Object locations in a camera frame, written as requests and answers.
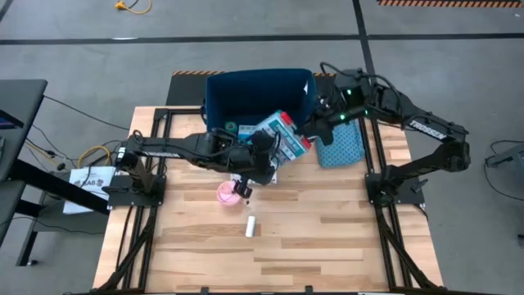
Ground white printed paper sheet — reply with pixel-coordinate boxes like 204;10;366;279
63;166;118;216

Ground blue patterned cloth pouch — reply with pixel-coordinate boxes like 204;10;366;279
314;118;366;170

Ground black hazard-striped floor mat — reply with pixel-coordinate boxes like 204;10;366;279
165;70;343;108

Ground yellow extension cable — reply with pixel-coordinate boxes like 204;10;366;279
114;0;153;16

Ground navy blue fabric bin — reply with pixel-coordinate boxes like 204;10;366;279
202;67;318;143

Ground white printed flat pouch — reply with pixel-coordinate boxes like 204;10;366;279
228;170;279;186

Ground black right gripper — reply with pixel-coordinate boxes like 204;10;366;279
300;107;357;148

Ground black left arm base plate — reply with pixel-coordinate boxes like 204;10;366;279
106;174;167;208

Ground grey floor equipment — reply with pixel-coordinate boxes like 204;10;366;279
485;141;524;181

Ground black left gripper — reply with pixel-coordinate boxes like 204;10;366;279
233;161;276;200

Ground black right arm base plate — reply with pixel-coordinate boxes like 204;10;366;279
365;171;427;206

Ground black desk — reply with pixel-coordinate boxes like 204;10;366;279
0;78;111;267

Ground yellow coiled cable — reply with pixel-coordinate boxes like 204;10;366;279
24;141;112;169

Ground black floor cable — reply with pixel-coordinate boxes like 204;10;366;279
42;94;131;132

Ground black aluminium rail frame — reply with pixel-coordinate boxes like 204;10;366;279
359;107;447;295
92;107;181;295

